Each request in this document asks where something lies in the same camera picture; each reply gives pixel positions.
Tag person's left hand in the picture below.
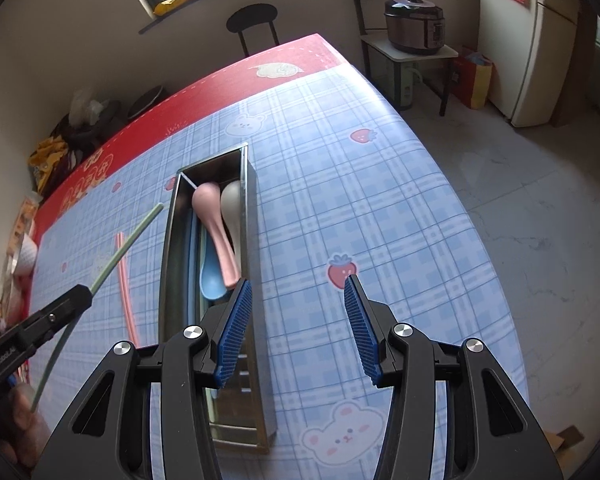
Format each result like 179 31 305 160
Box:
0 384 52 467

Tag dark frame chair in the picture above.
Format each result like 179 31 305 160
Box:
346 0 461 117

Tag yellow snack packets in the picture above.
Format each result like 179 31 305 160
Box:
27 135 72 194

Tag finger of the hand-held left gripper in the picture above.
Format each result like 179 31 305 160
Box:
22 284 94 350

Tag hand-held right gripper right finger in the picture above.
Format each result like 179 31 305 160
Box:
343 274 564 480

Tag black round stool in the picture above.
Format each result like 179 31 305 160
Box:
226 4 281 59
129 85 169 117

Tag white bowl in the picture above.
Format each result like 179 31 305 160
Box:
11 237 37 277

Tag dark bag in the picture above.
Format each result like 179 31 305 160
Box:
55 100 125 162

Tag white refrigerator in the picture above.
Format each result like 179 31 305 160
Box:
479 0 599 129

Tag clear plastic bag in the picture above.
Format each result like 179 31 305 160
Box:
69 87 106 126

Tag pale plastic jug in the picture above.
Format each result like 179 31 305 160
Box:
380 57 424 112

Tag blue spoon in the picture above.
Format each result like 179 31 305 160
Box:
199 240 229 302

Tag red paper bag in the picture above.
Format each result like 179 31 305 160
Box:
452 45 495 110

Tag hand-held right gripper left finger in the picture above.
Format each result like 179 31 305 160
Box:
30 278 254 480

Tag pink spoon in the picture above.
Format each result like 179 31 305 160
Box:
191 183 241 291

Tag cardboard piece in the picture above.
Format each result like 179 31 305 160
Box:
550 425 587 462

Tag metal utensil box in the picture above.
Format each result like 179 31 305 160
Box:
159 142 279 454

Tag beige spoon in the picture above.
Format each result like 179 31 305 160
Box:
220 180 244 267

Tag red printed tablecloth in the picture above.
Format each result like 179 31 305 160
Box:
30 33 352 241

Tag orange and white snack box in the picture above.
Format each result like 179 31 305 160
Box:
10 197 39 241

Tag yellow packet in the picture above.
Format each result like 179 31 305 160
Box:
153 0 204 17

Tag pressure cooker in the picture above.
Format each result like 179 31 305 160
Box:
384 0 447 55

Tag green chopstick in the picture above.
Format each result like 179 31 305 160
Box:
30 203 165 410

